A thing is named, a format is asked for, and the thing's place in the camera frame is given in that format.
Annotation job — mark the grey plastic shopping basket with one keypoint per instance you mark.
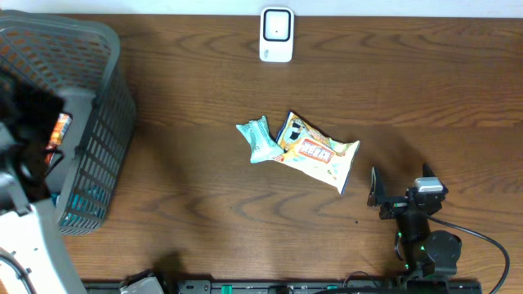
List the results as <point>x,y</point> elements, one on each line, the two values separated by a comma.
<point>78,61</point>

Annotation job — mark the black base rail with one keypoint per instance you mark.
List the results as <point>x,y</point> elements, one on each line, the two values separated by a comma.
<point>358,282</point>

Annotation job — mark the white barcode scanner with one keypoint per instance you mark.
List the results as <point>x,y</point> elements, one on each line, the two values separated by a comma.
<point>276,35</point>

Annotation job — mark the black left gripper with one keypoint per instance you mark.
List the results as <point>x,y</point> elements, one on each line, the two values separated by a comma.
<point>42,101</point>

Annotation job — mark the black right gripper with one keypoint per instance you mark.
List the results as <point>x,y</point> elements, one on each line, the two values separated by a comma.
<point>377,198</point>

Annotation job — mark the orange tissue pack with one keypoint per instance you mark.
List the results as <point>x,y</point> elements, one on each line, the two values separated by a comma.
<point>59,131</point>

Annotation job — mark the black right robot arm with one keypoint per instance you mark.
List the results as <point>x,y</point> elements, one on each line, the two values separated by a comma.
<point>427,253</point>

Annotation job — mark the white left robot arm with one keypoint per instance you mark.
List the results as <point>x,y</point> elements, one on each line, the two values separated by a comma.
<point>34,258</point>

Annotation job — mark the yellow snack bag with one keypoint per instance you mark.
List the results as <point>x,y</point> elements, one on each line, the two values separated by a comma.
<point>311,152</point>

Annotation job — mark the light green wet wipes pack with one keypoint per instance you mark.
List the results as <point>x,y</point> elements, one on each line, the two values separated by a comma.
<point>257,134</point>

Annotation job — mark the blue mouthwash bottle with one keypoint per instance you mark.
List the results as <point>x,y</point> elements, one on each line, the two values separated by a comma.
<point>70,216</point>

